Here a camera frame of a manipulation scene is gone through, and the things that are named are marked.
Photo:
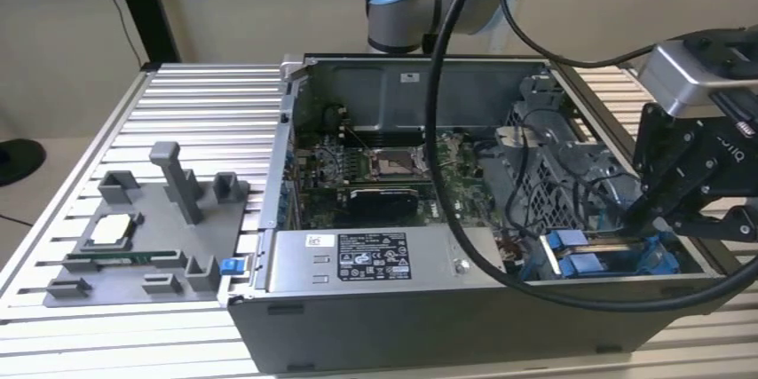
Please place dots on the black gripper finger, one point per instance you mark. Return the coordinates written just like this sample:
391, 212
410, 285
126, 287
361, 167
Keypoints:
669, 161
722, 223

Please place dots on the hard disk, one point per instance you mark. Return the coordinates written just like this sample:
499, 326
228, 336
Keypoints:
577, 266
565, 239

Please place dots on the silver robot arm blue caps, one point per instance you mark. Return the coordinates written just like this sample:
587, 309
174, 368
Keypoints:
403, 10

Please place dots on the grey metal disk bay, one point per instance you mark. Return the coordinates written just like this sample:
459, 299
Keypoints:
550, 201

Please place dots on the green motherboard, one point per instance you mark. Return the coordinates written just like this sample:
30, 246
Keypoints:
467, 192

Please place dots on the CPU socket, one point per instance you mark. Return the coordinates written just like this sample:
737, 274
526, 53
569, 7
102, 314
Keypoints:
391, 161

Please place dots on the white case label sticker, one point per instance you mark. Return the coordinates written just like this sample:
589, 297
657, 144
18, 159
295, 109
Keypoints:
410, 77

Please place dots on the dark grey PC case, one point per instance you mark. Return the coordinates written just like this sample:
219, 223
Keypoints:
414, 330

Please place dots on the silver power supply unit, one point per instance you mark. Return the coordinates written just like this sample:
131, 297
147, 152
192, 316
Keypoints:
297, 263

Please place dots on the blue case latch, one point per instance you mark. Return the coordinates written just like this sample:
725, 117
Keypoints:
231, 266

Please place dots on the grey parts rack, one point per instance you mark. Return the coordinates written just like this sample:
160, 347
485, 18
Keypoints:
154, 241

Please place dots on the green RAM stick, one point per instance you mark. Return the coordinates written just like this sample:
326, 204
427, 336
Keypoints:
136, 257

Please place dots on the silver CPU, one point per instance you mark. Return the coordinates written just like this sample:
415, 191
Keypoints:
110, 230

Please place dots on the black round stand base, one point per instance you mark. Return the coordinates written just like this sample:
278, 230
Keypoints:
20, 161

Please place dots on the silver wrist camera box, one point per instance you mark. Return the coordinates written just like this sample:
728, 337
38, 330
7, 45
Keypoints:
676, 81

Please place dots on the black frame post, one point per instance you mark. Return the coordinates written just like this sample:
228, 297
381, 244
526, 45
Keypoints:
142, 6

